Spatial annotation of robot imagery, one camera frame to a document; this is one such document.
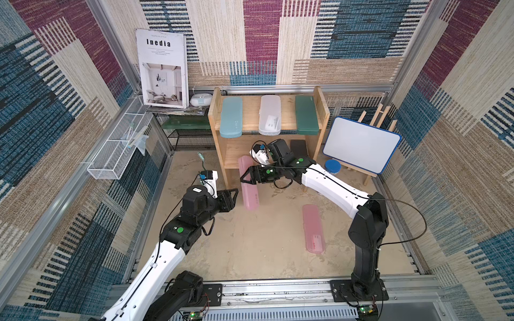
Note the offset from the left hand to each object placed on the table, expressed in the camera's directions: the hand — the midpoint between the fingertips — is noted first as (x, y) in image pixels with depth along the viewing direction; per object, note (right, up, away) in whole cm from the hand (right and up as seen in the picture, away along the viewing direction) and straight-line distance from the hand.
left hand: (232, 190), depth 74 cm
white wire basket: (-42, +16, +1) cm, 45 cm away
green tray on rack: (-24, +29, +20) cm, 43 cm away
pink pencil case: (+6, -1, +3) cm, 7 cm away
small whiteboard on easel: (+57, +17, +21) cm, 63 cm away
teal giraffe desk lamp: (-15, +12, +12) cm, 22 cm away
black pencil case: (+27, +16, +17) cm, 36 cm away
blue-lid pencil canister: (+41, +9, +13) cm, 44 cm away
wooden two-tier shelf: (-4, +16, +18) cm, 24 cm away
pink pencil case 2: (+33, -19, +16) cm, 42 cm away
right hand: (+4, +4, +6) cm, 8 cm away
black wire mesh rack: (-35, +25, +45) cm, 63 cm away
